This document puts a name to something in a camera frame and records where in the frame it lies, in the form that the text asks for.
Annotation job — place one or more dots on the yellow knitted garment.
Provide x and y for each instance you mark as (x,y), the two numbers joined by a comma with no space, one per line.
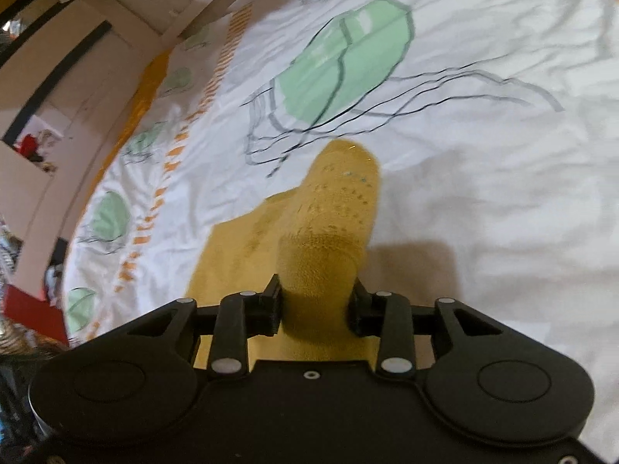
(329,212)

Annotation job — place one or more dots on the white printed duvet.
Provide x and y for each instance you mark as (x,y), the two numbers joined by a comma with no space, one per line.
(483,179)

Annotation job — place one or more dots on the white bed frame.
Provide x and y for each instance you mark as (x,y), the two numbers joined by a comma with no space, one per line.
(193,5)

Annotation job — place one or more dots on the yellow bed sheet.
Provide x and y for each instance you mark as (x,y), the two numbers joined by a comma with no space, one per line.
(145,92)

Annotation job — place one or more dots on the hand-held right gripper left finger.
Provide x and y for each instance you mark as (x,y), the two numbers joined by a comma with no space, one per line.
(271,310)

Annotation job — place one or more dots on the red box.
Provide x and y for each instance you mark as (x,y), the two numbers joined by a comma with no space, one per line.
(34,312)

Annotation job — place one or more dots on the red item on shelf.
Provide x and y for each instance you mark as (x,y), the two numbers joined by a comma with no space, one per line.
(29,146)

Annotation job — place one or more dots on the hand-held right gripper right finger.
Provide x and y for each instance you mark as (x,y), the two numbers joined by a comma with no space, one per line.
(360,312)

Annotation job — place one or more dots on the white cabinet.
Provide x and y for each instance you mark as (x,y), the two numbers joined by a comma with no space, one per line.
(72,82)

